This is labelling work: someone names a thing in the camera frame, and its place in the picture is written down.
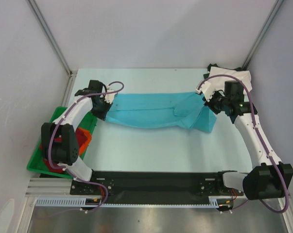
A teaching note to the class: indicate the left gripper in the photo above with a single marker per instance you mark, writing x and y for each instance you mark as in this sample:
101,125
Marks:
102,115

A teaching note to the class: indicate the left aluminium frame post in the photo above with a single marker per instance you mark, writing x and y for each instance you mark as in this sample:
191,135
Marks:
49,35

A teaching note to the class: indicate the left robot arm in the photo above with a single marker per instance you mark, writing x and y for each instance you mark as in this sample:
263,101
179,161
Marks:
59,142

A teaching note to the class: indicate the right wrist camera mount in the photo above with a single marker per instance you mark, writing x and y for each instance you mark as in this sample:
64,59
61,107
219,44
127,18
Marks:
207,89

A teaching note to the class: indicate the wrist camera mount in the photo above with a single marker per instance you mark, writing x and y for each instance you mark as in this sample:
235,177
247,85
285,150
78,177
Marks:
109,95
207,89

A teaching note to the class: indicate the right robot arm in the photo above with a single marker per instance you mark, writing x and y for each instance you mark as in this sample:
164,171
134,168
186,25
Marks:
269,177

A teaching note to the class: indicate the white folded t-shirt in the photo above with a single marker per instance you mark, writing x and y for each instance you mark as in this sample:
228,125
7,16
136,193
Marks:
218,82

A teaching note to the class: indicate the dark green folded t-shirt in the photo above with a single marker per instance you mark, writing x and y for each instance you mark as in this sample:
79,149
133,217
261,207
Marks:
213,66

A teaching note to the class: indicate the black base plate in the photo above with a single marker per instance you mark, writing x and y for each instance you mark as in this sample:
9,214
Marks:
162,197

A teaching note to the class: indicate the white cable duct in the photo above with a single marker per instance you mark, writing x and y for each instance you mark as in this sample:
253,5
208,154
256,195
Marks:
90,203

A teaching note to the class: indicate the orange t-shirt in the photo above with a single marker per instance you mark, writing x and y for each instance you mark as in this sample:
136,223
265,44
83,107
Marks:
84,138

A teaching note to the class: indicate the right aluminium frame post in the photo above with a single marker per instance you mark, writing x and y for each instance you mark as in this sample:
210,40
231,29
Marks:
263,33

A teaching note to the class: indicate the dark red t-shirt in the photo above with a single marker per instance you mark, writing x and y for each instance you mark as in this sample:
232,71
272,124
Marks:
59,171

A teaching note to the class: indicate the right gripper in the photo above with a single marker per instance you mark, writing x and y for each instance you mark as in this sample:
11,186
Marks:
212,104

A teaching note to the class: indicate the light blue t-shirt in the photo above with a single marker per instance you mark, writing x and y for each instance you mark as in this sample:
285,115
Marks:
153,111

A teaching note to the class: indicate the aluminium frame post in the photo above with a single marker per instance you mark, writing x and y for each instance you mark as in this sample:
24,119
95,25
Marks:
49,35
263,33

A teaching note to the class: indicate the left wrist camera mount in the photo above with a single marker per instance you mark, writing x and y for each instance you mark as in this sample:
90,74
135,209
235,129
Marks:
109,95

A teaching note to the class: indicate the aluminium frame rail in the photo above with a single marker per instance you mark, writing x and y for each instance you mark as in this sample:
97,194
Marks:
202,187

